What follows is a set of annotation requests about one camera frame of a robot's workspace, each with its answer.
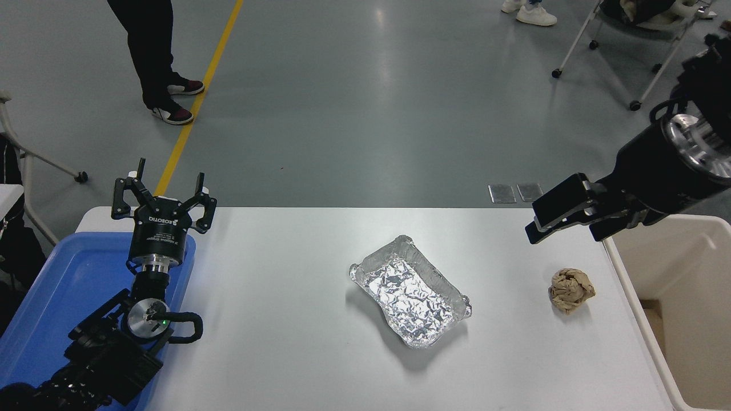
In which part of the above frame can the standing person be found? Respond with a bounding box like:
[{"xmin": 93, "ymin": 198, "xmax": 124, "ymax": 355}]
[{"xmin": 106, "ymin": 0, "xmax": 206, "ymax": 126}]

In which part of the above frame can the seated person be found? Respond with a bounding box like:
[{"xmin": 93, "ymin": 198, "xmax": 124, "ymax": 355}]
[{"xmin": 0, "ymin": 132, "xmax": 49, "ymax": 337}]

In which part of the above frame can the white side table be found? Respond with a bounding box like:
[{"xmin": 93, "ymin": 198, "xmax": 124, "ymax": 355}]
[{"xmin": 0, "ymin": 183, "xmax": 25, "ymax": 222}]

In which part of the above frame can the large pale bin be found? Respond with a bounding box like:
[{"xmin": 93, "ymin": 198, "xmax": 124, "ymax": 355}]
[{"xmin": 602, "ymin": 213, "xmax": 731, "ymax": 411}]

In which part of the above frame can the white-framed wheeled chair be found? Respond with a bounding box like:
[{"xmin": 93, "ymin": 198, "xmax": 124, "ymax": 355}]
[{"xmin": 551, "ymin": 0, "xmax": 721, "ymax": 111}]

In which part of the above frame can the blue plastic tray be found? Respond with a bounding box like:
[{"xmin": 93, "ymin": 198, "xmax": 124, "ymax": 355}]
[{"xmin": 0, "ymin": 231, "xmax": 197, "ymax": 411}]

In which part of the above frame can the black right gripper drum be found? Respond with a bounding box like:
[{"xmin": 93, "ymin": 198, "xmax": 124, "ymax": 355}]
[{"xmin": 588, "ymin": 122, "xmax": 731, "ymax": 243}]

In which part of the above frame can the crumpled tan paper ball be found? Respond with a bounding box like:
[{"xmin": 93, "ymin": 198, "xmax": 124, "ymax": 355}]
[{"xmin": 548, "ymin": 268, "xmax": 597, "ymax": 316}]

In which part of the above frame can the crumpled foil tray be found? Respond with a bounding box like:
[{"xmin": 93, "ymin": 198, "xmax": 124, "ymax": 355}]
[{"xmin": 349, "ymin": 234, "xmax": 473, "ymax": 350}]

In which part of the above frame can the walking person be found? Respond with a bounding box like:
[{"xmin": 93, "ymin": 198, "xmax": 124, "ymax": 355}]
[{"xmin": 501, "ymin": 0, "xmax": 559, "ymax": 27}]

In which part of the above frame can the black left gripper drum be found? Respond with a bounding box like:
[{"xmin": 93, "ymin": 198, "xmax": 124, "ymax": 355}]
[{"xmin": 126, "ymin": 196, "xmax": 190, "ymax": 265}]

